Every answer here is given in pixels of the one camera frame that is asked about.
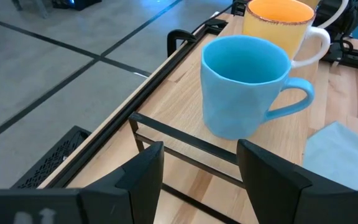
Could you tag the blue ceramic mug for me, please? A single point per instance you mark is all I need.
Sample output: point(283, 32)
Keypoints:
point(241, 93)

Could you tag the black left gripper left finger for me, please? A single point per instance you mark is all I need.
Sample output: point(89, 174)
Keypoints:
point(135, 189)

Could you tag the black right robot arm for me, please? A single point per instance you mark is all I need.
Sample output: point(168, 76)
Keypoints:
point(353, 18)

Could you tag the black table clamp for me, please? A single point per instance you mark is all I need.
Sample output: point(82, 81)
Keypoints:
point(179, 35)

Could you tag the black table edge rail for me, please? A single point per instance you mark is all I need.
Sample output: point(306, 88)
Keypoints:
point(120, 115)

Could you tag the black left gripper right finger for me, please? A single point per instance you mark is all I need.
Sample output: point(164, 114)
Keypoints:
point(275, 193)

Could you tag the teal folded cloth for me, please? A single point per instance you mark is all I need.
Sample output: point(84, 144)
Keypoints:
point(340, 155)

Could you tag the black perforated metal panel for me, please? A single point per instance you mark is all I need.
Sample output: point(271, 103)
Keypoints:
point(51, 161)

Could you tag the wooden shelf black metal frame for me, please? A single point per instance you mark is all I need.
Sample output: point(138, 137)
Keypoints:
point(179, 102)

